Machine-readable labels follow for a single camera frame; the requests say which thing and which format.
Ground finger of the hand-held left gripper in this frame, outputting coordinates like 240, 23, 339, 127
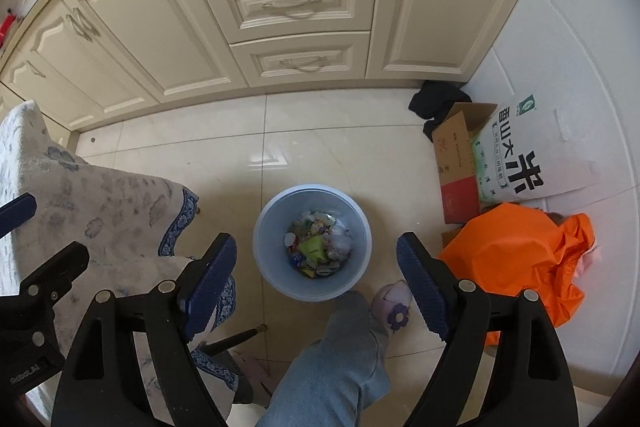
20, 242, 91, 309
0, 193, 39, 238

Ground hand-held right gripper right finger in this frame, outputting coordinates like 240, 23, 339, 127
396, 232, 581, 427

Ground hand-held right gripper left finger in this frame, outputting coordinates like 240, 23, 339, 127
50, 232, 238, 427

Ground light blue plastic bin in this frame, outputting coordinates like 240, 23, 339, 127
252, 184, 374, 305

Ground heap of wrappers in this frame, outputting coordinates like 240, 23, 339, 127
284, 207, 354, 279

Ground pale slipper purple flower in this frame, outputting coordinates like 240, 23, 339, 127
368, 279, 414, 333

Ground white floral tablecloth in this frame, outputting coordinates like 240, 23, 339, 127
0, 100, 242, 409

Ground orange plastic bag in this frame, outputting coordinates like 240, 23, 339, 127
437, 201, 601, 348

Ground pink slipper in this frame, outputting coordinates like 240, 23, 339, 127
232, 349, 275, 396

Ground brown cardboard box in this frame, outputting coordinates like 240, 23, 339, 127
431, 101, 499, 226

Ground person's right leg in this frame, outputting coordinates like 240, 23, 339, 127
257, 290, 392, 427

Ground white printed rice sack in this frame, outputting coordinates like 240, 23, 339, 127
470, 91, 606, 208

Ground black cloth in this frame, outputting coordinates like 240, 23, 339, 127
407, 79, 474, 143

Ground cream base cabinets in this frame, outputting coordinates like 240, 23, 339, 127
0, 0, 557, 134

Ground cream cabinet drawer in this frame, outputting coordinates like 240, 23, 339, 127
198, 0, 380, 46
229, 31, 372, 89

